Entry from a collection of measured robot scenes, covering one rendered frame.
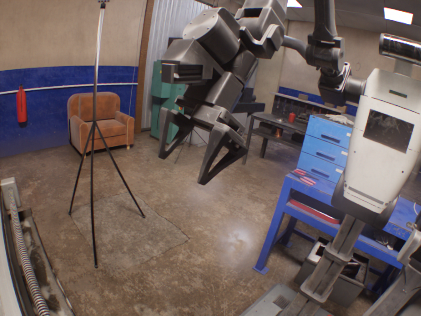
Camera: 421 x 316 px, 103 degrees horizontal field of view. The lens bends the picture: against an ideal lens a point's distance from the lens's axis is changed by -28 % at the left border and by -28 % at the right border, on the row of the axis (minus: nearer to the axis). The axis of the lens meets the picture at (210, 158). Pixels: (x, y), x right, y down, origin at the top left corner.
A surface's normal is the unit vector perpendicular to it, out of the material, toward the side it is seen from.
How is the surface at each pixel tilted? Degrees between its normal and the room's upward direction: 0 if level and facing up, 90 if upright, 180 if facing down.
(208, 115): 60
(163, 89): 90
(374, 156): 90
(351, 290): 90
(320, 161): 90
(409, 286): 80
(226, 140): 108
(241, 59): 71
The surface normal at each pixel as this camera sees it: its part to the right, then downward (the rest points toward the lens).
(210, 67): 0.68, 0.36
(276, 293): 0.14, -0.92
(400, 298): -0.70, -0.01
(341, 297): -0.63, 0.20
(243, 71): 0.51, 0.25
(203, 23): -0.55, -0.32
